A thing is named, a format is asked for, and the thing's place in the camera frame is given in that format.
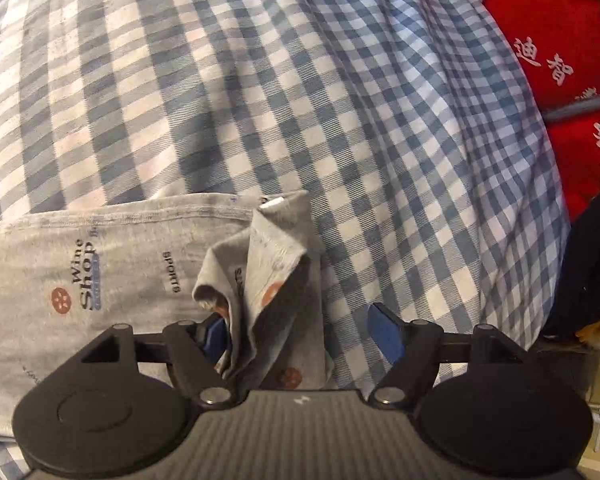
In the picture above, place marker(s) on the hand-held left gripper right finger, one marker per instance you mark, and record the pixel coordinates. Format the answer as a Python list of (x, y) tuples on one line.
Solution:
[(386, 335)]

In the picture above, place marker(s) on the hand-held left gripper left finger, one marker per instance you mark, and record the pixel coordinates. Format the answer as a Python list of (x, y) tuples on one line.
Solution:
[(212, 337)]

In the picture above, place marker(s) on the grey printed pants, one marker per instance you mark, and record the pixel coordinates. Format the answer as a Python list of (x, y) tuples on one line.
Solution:
[(130, 260)]

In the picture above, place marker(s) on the dark cloth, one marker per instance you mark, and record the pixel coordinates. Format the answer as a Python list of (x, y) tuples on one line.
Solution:
[(592, 265)]

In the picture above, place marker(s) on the blue checked bed sheet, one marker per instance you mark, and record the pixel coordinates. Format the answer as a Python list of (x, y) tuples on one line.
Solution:
[(280, 85)]

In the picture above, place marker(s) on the red bag with white print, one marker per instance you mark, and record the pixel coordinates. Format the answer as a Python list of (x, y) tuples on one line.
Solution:
[(555, 45)]

